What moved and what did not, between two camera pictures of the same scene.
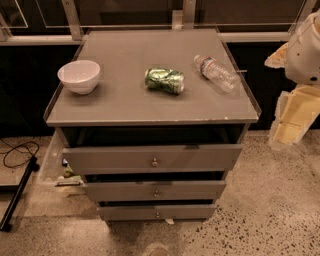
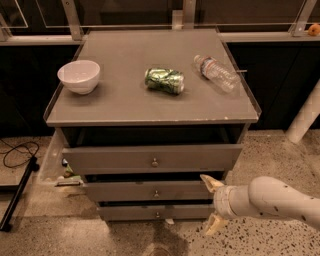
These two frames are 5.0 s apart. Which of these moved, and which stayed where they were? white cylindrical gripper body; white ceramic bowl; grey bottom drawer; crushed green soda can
Moved: white cylindrical gripper body
Stayed: crushed green soda can; white ceramic bowl; grey bottom drawer
